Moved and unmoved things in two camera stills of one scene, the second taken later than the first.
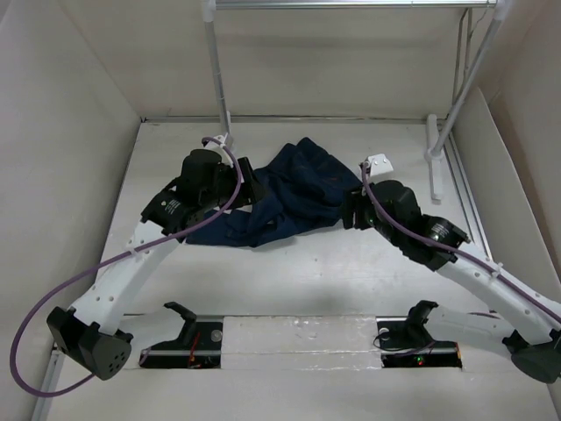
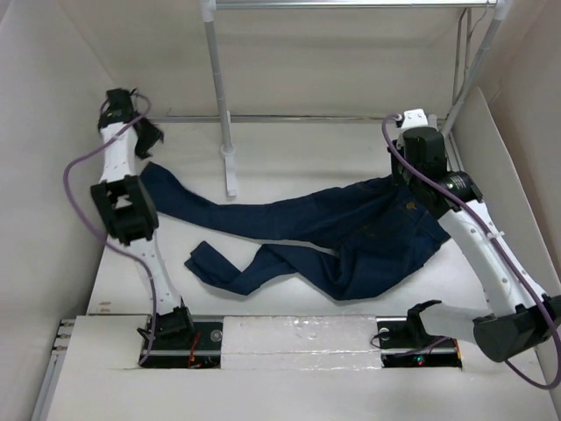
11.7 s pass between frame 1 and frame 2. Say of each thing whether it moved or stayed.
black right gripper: moved
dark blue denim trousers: moved
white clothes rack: stayed
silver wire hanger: stayed
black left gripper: moved
